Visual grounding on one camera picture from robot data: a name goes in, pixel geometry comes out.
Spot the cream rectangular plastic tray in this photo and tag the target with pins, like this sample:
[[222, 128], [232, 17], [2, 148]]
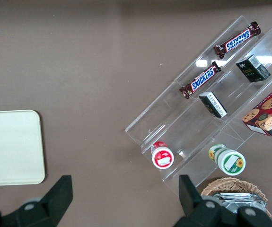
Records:
[[12, 146]]

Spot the clear acrylic stepped display stand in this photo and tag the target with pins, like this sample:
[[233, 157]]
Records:
[[164, 113]]

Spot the small black carton box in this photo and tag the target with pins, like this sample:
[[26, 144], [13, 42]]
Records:
[[212, 104], [251, 69]]

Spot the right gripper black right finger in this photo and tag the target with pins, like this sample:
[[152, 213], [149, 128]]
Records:
[[197, 208]]

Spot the green sunflower lidded jar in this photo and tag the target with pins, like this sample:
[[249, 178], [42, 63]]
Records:
[[230, 160]]

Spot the silver foil container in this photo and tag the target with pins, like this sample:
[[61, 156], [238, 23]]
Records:
[[235, 201]]

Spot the red tartan cookie box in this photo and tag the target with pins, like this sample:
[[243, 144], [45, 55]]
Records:
[[270, 111]]

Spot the Snickers chocolate bar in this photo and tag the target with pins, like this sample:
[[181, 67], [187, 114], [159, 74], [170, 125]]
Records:
[[237, 40], [202, 80]]

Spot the red white lidded jar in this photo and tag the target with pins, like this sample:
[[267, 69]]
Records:
[[161, 157]]

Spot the light wicker basket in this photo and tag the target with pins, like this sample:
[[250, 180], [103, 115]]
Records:
[[225, 185]]

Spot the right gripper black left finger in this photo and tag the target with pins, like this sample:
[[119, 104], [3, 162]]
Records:
[[53, 203]]

